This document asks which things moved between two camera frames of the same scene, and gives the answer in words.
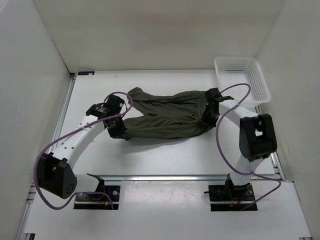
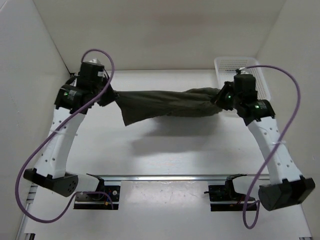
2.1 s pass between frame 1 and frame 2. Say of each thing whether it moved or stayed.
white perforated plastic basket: stayed
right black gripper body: moved
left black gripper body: moved
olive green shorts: moved
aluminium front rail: stayed
